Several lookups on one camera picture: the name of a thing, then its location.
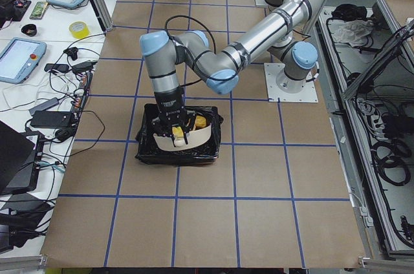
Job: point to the blue teach pendant lower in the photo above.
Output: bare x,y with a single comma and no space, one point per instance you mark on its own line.
19,58

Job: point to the white crumpled cloth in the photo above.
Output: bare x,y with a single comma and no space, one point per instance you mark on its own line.
354,33

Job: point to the black laptop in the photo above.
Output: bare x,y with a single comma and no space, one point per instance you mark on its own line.
20,156

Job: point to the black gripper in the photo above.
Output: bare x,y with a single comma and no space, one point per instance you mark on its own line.
169,105

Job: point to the yellow croissant toy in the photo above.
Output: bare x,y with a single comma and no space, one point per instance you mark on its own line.
177,132

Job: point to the yellow tape roll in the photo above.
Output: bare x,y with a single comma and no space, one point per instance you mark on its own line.
79,30

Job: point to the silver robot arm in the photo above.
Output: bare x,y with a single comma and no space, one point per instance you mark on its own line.
220,69

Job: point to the small black bowl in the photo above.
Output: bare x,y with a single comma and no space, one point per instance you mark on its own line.
29,30

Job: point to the yellow lemon toy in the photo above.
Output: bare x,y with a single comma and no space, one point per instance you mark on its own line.
200,123

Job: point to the smartphone on table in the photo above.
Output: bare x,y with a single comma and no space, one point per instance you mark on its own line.
39,10

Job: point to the black power adapter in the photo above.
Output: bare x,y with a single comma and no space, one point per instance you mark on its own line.
51,119

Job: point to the white plastic dustpan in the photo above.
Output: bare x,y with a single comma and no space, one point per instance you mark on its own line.
194,138

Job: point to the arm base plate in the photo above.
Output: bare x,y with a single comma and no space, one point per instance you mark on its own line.
280,88

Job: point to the black bag lined bin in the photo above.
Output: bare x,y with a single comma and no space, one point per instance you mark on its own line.
149,153

